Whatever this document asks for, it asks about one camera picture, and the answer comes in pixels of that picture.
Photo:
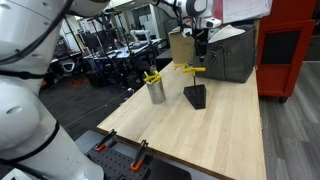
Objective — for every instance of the right orange black clamp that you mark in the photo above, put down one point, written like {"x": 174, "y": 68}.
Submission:
{"x": 139, "y": 157}

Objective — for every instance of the red tool cabinet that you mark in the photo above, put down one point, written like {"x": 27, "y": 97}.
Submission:
{"x": 283, "y": 41}

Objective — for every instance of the silver metal cup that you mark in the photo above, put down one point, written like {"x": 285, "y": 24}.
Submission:
{"x": 156, "y": 92}

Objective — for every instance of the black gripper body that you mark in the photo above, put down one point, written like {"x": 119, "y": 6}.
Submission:
{"x": 201, "y": 41}

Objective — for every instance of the left orange black clamp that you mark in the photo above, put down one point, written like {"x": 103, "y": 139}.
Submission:
{"x": 110, "y": 136}

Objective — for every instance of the yellow wrenches in cup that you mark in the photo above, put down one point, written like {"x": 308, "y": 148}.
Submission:
{"x": 155, "y": 77}

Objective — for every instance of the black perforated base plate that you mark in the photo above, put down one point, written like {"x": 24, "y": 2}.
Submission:
{"x": 117, "y": 166}

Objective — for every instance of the white paper sheet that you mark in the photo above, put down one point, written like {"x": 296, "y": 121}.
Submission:
{"x": 237, "y": 10}

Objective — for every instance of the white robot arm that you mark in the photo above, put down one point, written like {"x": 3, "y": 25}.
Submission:
{"x": 31, "y": 139}

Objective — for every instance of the yellow tool on table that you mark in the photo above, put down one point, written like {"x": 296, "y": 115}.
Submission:
{"x": 184, "y": 65}

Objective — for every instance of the grey felt tote bag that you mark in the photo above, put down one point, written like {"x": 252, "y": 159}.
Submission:
{"x": 231, "y": 59}

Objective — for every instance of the black triangular stand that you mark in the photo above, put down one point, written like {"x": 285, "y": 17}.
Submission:
{"x": 196, "y": 95}

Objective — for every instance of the white cloth in bag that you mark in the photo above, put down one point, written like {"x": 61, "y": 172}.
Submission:
{"x": 224, "y": 33}

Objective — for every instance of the cardboard box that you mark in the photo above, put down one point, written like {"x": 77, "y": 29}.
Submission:
{"x": 182, "y": 48}

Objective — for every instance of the orange black clamp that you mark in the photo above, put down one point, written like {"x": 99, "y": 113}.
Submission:
{"x": 139, "y": 157}
{"x": 110, "y": 136}

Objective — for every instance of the yellow handled T wrench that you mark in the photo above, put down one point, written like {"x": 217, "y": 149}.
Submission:
{"x": 193, "y": 72}

